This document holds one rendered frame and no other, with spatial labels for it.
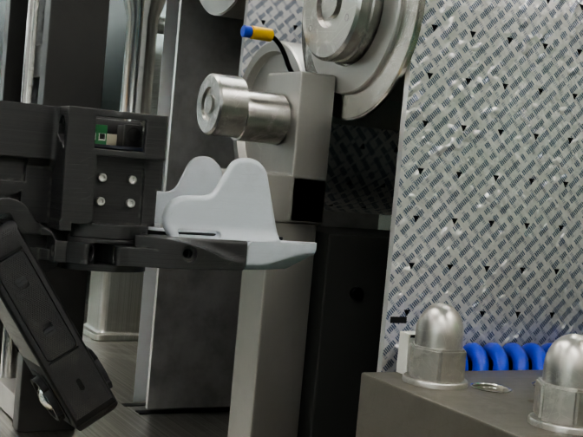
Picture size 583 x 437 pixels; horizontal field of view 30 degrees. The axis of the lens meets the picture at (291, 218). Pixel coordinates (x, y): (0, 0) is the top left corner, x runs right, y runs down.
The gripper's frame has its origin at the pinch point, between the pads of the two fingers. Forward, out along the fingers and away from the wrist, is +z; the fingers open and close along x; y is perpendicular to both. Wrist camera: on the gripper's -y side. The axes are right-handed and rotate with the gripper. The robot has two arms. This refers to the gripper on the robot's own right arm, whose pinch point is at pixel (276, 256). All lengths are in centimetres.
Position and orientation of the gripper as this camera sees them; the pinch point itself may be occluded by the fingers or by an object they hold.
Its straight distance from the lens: 62.8
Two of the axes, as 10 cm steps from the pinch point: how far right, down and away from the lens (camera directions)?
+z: 8.8, 0.6, 4.7
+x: -4.7, -0.6, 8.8
